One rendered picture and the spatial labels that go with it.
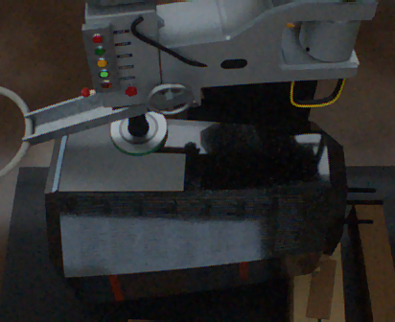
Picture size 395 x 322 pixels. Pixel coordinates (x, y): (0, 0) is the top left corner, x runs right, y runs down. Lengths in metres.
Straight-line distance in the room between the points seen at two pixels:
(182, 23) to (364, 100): 1.99
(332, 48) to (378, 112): 1.72
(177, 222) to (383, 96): 1.92
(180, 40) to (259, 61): 0.26
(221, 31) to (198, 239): 0.79
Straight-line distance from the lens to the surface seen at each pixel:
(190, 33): 1.64
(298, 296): 2.52
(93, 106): 2.03
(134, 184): 1.99
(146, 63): 1.65
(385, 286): 2.77
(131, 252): 2.06
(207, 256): 2.06
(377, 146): 3.28
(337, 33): 1.71
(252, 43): 1.65
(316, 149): 2.11
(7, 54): 3.83
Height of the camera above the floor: 2.59
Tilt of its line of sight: 58 degrees down
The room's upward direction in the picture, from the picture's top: straight up
